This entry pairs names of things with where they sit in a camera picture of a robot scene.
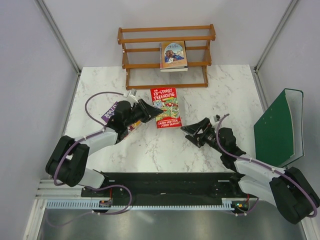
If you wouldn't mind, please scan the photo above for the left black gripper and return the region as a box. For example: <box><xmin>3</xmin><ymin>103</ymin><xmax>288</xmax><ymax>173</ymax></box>
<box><xmin>124</xmin><ymin>98</ymin><xmax>163</xmax><ymax>128</ymax></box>

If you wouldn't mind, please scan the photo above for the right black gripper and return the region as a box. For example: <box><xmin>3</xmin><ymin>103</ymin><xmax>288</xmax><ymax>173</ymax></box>
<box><xmin>180</xmin><ymin>117</ymin><xmax>225</xmax><ymax>154</ymax></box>

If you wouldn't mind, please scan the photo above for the red Treehouse book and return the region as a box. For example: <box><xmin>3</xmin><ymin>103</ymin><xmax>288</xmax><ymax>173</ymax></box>
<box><xmin>150</xmin><ymin>87</ymin><xmax>182</xmax><ymax>129</ymax></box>

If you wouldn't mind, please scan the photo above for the Nineteen Eighty-Four blue book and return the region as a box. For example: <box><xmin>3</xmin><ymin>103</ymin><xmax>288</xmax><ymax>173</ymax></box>
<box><xmin>159</xmin><ymin>40</ymin><xmax>189</xmax><ymax>73</ymax></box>

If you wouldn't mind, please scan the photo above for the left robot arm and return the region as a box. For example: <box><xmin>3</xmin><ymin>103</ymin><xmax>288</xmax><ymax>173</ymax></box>
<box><xmin>45</xmin><ymin>99</ymin><xmax>163</xmax><ymax>197</ymax></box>

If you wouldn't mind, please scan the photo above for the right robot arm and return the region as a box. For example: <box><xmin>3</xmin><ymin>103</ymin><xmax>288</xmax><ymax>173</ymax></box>
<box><xmin>180</xmin><ymin>117</ymin><xmax>320</xmax><ymax>224</ymax></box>

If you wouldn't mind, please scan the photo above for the Roald Dahl yellow purple book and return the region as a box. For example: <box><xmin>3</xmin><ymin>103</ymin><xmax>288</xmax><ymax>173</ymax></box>
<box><xmin>101</xmin><ymin>101</ymin><xmax>142</xmax><ymax>134</ymax></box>

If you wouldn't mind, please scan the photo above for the wooden book rack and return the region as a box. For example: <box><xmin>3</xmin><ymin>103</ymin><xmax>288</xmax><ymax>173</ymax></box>
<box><xmin>117</xmin><ymin>24</ymin><xmax>216</xmax><ymax>90</ymax></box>

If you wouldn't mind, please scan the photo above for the green lever arch file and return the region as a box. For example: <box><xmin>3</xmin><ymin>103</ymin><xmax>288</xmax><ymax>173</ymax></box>
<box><xmin>253</xmin><ymin>88</ymin><xmax>305</xmax><ymax>168</ymax></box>

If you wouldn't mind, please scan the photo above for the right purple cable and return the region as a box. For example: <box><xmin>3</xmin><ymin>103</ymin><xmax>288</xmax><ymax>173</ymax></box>
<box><xmin>215</xmin><ymin>113</ymin><xmax>318</xmax><ymax>218</ymax></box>

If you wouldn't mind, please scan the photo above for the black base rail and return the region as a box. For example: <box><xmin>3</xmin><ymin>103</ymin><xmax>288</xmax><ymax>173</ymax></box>
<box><xmin>81</xmin><ymin>172</ymin><xmax>266</xmax><ymax>206</ymax></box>

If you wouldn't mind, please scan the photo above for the white slotted cable duct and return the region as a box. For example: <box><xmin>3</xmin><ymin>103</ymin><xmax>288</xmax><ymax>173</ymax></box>
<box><xmin>45</xmin><ymin>199</ymin><xmax>245</xmax><ymax>211</ymax></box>

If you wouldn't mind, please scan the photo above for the aluminium front rail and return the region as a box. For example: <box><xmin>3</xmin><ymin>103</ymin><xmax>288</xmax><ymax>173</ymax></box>
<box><xmin>34</xmin><ymin>178</ymin><xmax>309</xmax><ymax>200</ymax></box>

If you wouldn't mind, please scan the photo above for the right aluminium frame post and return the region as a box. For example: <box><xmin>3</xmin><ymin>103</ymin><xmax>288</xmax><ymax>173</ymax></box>
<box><xmin>253</xmin><ymin>0</ymin><xmax>300</xmax><ymax>74</ymax></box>

